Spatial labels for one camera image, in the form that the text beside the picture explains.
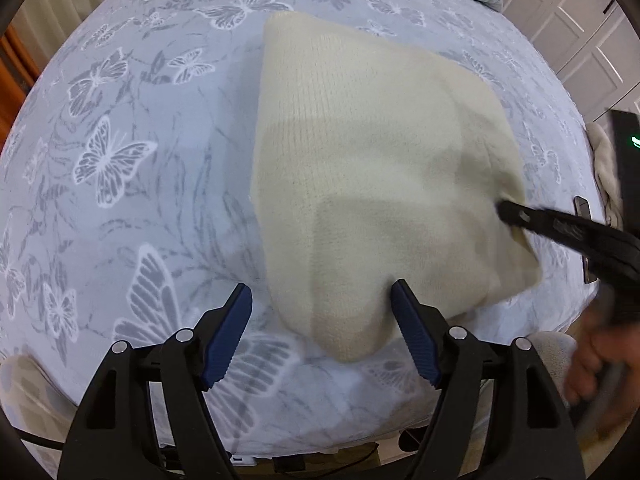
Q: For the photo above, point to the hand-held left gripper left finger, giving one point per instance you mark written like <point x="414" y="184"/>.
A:
<point x="225" y="340"/>

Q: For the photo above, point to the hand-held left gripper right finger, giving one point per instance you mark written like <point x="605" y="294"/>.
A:
<point x="417" y="335"/>

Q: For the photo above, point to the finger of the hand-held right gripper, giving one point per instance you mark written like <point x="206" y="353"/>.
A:
<point x="550" y="222"/>

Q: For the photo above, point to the cream knit cardigan red buttons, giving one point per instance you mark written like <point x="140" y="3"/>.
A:
<point x="360" y="160"/>

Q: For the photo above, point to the person's right hand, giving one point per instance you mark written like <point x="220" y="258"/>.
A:
<point x="592" y="365"/>

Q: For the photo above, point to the dark smartphone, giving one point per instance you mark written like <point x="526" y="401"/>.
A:
<point x="583" y="207"/>

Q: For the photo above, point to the person's right leg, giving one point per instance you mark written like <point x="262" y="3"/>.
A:
<point x="550" y="355"/>

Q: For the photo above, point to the person's leg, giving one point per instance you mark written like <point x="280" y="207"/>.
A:
<point x="550" y="355"/>
<point x="30" y="400"/>

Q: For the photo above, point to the person's left leg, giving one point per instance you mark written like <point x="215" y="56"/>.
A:
<point x="30" y="400"/>

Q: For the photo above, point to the white panelled wardrobe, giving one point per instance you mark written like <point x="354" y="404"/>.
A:
<point x="570" y="15"/>

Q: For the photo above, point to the butterfly print bed sheet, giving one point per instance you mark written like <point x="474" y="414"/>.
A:
<point x="150" y="110"/>

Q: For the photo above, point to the orange curtain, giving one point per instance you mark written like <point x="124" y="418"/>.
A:
<point x="15" y="80"/>

